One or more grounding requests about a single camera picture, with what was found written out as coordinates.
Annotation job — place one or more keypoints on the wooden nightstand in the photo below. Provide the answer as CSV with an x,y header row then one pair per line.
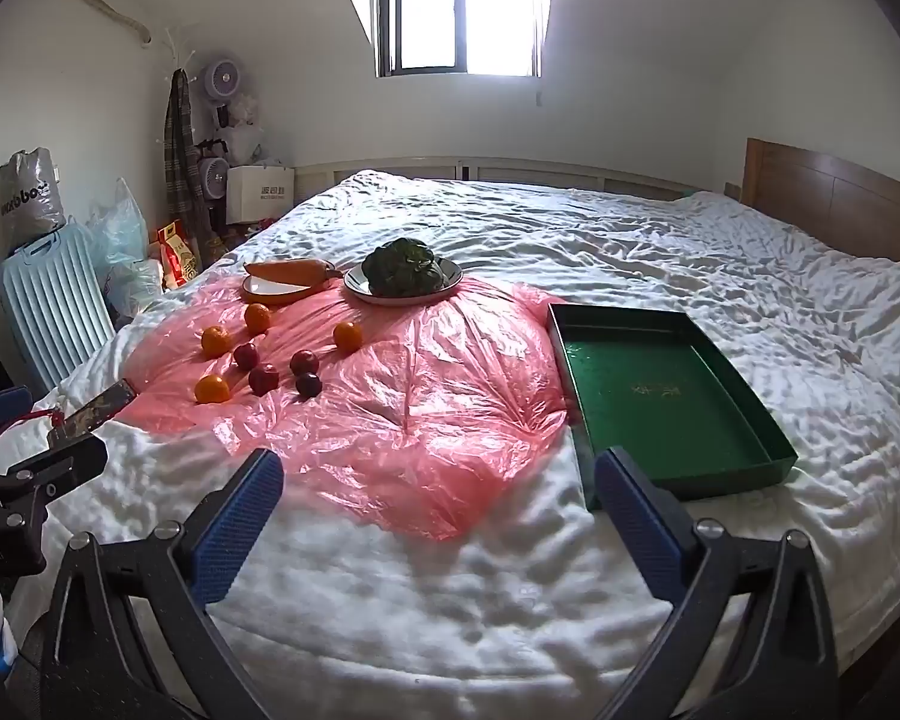
x,y
733,191

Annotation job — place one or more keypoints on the round metal plate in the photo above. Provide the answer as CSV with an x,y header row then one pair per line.
x,y
356,289

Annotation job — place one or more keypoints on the patterned dark flat object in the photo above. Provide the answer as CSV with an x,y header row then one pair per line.
x,y
94,409

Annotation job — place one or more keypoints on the beige wall pipe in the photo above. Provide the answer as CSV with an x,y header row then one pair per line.
x,y
97,6

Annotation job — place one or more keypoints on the green rectangular tray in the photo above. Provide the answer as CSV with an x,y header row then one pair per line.
x,y
660,390

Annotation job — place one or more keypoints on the plaid scarf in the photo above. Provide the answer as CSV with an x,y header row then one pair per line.
x,y
180,157

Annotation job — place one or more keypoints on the orange carrot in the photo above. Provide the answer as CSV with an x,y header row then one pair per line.
x,y
285,270

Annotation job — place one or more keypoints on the small grey fan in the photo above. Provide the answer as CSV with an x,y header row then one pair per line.
x,y
213,178

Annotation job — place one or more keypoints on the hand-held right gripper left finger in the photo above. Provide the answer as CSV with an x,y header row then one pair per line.
x,y
232,532

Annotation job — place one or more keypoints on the pink plastic sheet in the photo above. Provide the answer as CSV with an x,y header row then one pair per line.
x,y
420,405

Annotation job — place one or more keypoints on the red plum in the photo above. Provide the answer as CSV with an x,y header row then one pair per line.
x,y
246,355
304,361
263,379

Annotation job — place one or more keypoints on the dark purple plum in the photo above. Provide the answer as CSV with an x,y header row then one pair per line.
x,y
309,385

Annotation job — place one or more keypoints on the white coat rack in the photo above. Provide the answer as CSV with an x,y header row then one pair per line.
x,y
172,45

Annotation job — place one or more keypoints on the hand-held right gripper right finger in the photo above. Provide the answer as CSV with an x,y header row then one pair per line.
x,y
637,525

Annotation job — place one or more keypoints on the clear plastic bag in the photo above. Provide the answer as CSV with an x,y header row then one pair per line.
x,y
120,247

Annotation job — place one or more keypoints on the white plate with orange rim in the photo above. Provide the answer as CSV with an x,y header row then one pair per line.
x,y
270,292

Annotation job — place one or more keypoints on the grey printed bag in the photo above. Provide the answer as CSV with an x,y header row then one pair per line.
x,y
30,195

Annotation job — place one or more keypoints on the light blue ribbed heater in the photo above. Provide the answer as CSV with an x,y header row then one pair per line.
x,y
52,300

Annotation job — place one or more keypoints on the red snack bag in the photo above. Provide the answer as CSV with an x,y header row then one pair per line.
x,y
176,255

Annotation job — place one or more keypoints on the white cardboard box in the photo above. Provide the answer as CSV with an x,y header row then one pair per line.
x,y
259,195

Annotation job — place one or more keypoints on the wooden headboard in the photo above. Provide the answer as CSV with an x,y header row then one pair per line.
x,y
832,195

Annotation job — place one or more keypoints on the dark framed window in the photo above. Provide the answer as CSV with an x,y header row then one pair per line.
x,y
457,7

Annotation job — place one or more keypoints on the orange mandarin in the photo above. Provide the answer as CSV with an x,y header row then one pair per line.
x,y
257,317
216,341
348,335
211,388

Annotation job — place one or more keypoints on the small purple fan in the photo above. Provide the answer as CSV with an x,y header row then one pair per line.
x,y
223,77

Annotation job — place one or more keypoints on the beige panelled bed rail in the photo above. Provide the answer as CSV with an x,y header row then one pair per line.
x,y
495,167

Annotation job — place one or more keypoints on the dark green leafy vegetable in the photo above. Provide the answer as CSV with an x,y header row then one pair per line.
x,y
401,266

